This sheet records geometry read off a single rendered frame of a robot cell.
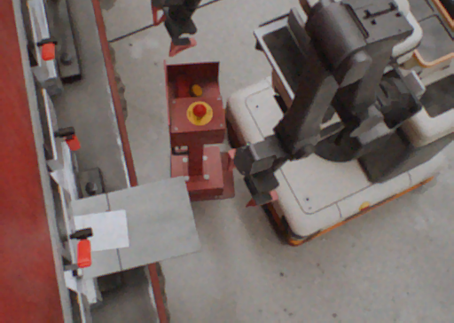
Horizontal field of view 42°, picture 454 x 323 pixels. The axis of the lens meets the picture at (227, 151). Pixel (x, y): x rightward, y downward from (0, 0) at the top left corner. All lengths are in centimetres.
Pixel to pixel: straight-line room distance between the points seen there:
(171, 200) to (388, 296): 129
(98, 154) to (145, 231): 29
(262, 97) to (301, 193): 40
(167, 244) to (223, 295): 101
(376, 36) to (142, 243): 74
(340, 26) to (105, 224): 75
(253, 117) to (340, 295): 77
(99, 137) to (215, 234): 94
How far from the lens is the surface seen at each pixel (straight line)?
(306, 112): 102
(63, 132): 117
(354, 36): 82
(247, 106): 223
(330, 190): 216
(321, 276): 238
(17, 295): 71
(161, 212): 135
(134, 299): 145
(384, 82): 126
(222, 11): 275
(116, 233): 135
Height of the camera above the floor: 231
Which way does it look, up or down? 71 degrees down
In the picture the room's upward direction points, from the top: 8 degrees clockwise
